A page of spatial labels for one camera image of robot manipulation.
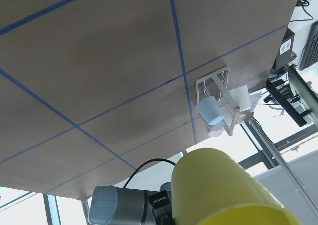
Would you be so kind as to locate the yellow plastic cup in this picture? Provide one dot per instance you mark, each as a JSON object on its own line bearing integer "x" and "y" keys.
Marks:
{"x": 210, "y": 188}

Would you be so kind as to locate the white wire cup rack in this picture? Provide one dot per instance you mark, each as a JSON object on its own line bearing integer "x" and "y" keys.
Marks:
{"x": 216, "y": 84}

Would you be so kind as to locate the grey plastic cup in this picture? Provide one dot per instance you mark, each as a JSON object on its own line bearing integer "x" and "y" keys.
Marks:
{"x": 216, "y": 127}

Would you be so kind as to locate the black keyboard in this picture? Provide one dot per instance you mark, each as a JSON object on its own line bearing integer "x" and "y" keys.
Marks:
{"x": 310, "y": 54}

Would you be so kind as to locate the pale green plastic cup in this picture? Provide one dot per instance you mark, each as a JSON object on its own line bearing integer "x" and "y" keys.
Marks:
{"x": 241, "y": 97}

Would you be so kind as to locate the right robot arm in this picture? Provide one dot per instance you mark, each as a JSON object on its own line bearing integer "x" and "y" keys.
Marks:
{"x": 111, "y": 205}

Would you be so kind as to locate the light blue plastic cup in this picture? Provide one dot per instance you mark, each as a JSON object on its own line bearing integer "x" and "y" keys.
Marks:
{"x": 210, "y": 110}

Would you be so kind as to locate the pink plastic cup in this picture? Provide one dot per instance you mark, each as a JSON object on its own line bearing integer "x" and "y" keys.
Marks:
{"x": 214, "y": 133}

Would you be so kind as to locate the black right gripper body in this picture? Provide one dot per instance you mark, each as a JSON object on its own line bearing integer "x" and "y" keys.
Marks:
{"x": 161, "y": 206}

